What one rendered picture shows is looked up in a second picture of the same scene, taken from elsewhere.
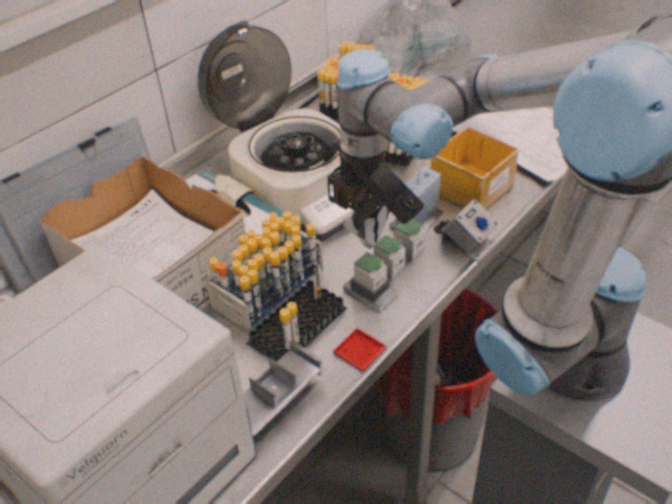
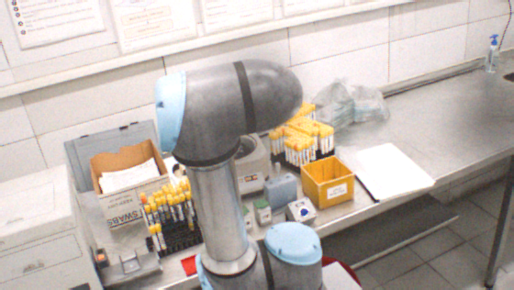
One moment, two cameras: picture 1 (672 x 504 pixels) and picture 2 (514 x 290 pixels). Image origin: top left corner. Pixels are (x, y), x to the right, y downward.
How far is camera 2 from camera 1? 0.69 m
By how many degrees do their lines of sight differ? 27
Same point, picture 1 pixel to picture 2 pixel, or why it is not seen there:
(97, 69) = (136, 92)
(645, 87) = (158, 93)
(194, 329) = (58, 208)
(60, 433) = not seen: outside the picture
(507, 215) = (338, 214)
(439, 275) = not seen: hidden behind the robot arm
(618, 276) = (290, 245)
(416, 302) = not seen: hidden behind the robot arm
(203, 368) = (53, 228)
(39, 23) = (101, 66)
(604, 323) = (272, 273)
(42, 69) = (106, 88)
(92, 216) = (118, 163)
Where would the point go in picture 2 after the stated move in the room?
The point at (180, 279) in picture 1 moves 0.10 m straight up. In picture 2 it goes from (124, 199) to (116, 173)
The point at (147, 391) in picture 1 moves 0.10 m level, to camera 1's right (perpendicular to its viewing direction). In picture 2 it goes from (18, 227) to (46, 237)
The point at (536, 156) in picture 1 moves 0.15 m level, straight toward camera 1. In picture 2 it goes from (379, 184) to (355, 206)
